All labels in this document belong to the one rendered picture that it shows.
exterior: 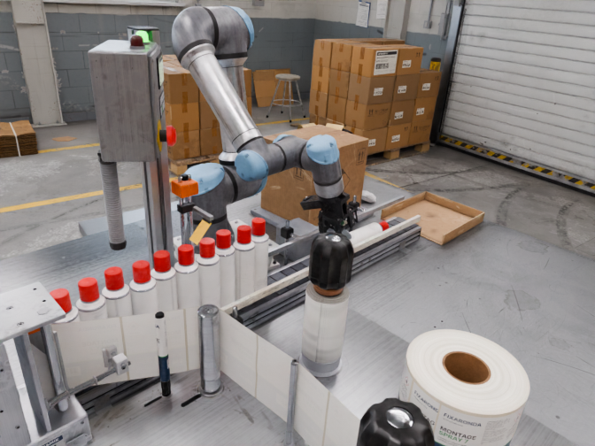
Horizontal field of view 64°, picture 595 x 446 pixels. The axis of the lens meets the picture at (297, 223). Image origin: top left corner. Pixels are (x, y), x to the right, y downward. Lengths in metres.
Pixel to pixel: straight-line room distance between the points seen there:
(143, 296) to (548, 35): 4.79
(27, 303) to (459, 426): 0.68
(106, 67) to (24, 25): 5.31
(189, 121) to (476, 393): 3.83
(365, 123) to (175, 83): 1.78
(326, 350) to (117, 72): 0.63
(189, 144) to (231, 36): 3.14
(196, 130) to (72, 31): 2.38
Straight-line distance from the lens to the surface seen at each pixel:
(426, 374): 0.85
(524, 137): 5.44
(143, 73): 0.87
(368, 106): 4.67
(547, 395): 1.21
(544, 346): 1.35
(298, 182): 1.58
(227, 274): 1.10
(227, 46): 1.35
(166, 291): 1.02
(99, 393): 1.03
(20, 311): 0.80
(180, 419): 0.94
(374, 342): 1.11
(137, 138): 0.90
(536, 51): 5.36
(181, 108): 4.33
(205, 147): 4.52
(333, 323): 0.93
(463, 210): 1.95
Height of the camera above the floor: 1.58
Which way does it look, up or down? 26 degrees down
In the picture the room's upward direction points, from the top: 4 degrees clockwise
